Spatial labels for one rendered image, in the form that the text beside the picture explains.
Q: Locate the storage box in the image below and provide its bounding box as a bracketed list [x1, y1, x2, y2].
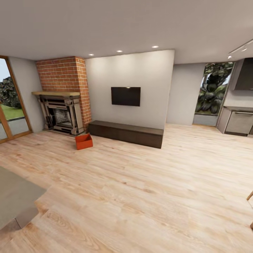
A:
[75, 134, 93, 150]

